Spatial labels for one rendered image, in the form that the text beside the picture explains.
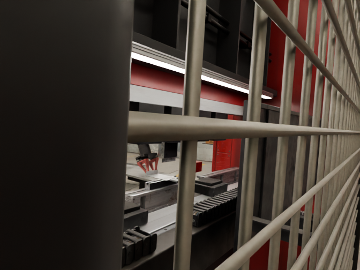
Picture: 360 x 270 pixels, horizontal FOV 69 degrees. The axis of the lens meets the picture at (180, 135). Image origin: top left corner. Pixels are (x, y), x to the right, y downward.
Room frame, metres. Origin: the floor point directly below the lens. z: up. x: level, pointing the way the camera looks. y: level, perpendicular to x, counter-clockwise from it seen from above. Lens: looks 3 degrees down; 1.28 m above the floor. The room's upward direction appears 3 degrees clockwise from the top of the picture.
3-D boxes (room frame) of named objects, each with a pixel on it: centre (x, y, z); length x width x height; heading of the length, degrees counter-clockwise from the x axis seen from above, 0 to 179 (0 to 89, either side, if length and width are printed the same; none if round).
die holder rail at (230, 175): (1.68, -0.28, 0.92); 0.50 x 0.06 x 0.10; 143
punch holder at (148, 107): (1.10, 0.15, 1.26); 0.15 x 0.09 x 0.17; 143
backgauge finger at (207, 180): (1.14, -0.08, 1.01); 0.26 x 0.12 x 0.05; 53
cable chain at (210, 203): (0.83, -0.15, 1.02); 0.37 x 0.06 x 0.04; 143
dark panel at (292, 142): (1.12, -0.50, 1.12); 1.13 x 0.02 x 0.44; 143
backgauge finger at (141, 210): (0.75, 0.21, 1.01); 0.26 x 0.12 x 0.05; 53
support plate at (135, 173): (1.33, 0.16, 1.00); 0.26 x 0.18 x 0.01; 53
